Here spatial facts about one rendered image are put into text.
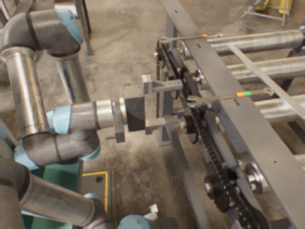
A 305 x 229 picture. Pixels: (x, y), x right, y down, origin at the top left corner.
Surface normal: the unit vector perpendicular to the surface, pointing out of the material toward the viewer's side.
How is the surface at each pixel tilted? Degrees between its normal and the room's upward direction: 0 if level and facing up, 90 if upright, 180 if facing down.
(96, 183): 0
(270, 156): 0
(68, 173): 0
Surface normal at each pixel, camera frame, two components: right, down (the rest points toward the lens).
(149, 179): 0.00, -0.70
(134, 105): 0.19, 0.70
